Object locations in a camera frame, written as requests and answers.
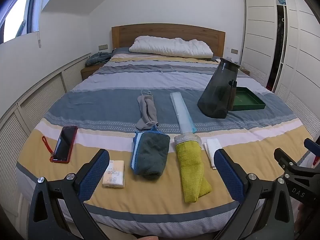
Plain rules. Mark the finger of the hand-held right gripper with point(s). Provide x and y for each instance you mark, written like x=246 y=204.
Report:
x=311 y=145
x=283 y=156

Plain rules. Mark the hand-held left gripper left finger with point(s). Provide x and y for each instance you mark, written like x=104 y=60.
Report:
x=93 y=177

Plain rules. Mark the wooden headboard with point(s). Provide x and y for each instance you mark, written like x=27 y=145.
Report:
x=165 y=31

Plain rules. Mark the wooden nightstand with blanket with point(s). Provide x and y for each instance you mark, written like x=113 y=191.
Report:
x=88 y=71

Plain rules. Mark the smartphone in red case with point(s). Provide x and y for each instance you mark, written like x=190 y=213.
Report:
x=65 y=143

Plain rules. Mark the pale orange tissue pack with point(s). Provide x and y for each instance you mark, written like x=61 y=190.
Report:
x=115 y=173

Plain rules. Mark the person's left hand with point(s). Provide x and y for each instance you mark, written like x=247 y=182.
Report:
x=148 y=238

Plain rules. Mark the white louvered wall cabinet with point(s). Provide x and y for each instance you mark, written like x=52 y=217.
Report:
x=37 y=95

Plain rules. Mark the white textured cloth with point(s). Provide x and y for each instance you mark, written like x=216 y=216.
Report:
x=213 y=146

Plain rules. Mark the window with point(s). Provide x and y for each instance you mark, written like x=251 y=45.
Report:
x=17 y=10

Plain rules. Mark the clear blue toothbrush case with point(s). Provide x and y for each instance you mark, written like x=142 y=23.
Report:
x=182 y=115

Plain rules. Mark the bed with striped bedspread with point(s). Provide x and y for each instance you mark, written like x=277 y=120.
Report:
x=112 y=100

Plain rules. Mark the green tray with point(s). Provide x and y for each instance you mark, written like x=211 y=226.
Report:
x=247 y=100

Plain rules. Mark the person's right hand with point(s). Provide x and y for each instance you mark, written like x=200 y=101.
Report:
x=300 y=220

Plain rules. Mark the wooden nightstand with jars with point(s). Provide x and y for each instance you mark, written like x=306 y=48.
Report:
x=243 y=71

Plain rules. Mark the yellow towel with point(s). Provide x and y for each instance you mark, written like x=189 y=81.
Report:
x=190 y=170

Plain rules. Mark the red item in wardrobe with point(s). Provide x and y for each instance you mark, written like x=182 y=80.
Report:
x=270 y=86

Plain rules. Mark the grey towel with blue edge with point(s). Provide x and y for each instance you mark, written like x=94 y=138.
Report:
x=151 y=155

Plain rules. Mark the white wardrobe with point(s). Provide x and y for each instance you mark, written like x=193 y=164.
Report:
x=260 y=30

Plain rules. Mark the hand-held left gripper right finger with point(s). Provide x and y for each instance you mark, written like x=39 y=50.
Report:
x=230 y=177

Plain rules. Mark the white pillow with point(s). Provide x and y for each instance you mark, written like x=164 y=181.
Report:
x=172 y=46

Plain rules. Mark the wall switch plate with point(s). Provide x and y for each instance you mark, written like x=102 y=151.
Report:
x=234 y=51
x=103 y=46

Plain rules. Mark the teal knitted blanket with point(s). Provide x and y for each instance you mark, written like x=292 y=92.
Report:
x=98 y=58

